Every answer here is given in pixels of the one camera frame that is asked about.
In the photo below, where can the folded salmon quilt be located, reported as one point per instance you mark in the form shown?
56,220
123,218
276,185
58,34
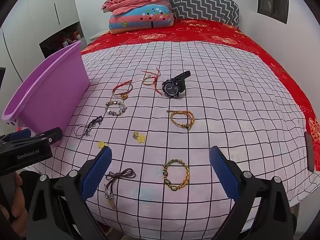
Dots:
135,2

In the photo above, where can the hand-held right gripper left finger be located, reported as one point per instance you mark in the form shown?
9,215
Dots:
97,172

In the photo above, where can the red patterned bedsheet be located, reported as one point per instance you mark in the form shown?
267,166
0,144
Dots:
200,30

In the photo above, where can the grey chevron pillow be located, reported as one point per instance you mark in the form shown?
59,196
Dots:
200,2

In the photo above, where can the olive flower earring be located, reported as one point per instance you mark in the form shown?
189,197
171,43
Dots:
136,134

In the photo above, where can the purple plastic basin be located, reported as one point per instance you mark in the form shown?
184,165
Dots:
50,92

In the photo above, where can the colourful striped folded quilt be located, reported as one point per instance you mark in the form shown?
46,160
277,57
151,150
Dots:
140,20

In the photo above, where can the clutter in wardrobe niche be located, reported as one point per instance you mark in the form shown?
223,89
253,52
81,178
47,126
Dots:
65,37

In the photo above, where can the white wardrobe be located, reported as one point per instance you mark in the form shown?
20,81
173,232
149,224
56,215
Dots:
37,17

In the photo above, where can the black sport watch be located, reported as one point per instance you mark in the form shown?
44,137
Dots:
172,88

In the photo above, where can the person's left hand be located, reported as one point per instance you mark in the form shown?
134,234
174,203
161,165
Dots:
21,200

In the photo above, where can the white checked blanket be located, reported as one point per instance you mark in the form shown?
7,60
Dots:
225,105

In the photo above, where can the dark window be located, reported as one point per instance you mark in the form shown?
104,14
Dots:
272,0

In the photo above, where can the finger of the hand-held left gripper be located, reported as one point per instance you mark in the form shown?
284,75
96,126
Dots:
18,133
53,135

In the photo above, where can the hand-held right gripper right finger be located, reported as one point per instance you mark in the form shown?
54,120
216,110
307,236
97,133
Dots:
225,172

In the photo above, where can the yellow flower earring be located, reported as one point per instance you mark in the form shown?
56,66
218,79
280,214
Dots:
142,138
102,144

